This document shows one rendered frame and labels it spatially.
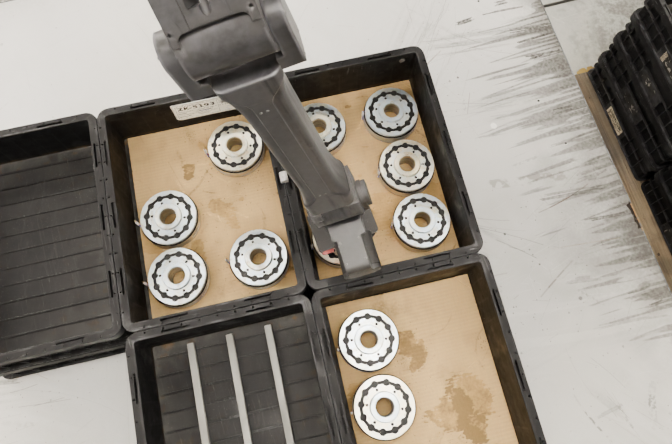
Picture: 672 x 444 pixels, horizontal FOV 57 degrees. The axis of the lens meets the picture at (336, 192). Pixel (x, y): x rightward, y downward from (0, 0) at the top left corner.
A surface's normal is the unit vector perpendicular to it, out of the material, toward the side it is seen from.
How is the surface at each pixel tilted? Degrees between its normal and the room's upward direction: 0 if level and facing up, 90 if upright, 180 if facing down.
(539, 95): 0
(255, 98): 82
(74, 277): 0
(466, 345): 0
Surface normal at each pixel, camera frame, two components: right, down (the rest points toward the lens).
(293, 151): 0.24, 0.87
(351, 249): -0.16, -0.14
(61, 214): 0.00, -0.31
